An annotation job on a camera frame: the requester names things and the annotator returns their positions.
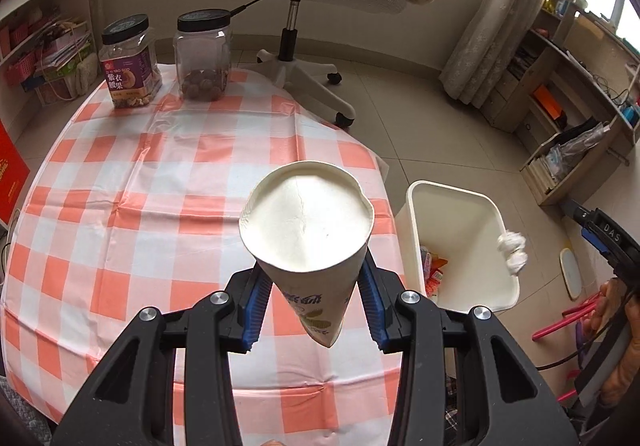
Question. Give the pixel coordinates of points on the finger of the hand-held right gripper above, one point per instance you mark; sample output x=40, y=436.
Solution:
x=607, y=232

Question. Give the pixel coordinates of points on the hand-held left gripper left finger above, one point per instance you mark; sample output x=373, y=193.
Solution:
x=252, y=316

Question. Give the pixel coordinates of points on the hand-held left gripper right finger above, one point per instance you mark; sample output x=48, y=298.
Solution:
x=372, y=306

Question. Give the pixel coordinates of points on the white tissue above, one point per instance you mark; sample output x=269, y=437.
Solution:
x=512, y=251

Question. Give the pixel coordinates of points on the white paper cup green print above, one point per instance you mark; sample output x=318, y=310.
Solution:
x=305, y=226

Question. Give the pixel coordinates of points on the white plastic trash bin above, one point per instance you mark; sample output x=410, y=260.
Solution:
x=450, y=216

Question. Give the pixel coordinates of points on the person's right hand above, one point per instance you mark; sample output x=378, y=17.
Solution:
x=607, y=298

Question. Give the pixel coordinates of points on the white oval pad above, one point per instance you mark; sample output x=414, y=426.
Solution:
x=570, y=273

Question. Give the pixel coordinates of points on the orange snack wrapper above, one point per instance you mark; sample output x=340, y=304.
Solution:
x=439, y=260

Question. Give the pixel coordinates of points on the clear plastic bag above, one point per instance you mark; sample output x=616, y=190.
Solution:
x=575, y=141

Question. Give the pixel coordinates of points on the orange box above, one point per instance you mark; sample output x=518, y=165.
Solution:
x=546, y=102

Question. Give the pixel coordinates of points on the orange white checkered tablecloth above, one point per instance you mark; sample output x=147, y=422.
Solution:
x=125, y=206

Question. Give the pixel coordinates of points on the wooden desk with shelves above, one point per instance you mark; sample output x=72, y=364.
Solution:
x=575, y=61

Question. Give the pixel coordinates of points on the beige curtain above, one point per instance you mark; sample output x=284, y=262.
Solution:
x=490, y=41

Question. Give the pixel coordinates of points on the clear plastic jar black lid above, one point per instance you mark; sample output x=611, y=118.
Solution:
x=202, y=56

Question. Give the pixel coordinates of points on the purple-label nut jar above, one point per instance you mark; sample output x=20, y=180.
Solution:
x=130, y=76

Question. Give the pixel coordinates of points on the red gift box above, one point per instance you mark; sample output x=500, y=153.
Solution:
x=12, y=171

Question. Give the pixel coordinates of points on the pink frame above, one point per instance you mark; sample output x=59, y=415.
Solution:
x=565, y=321

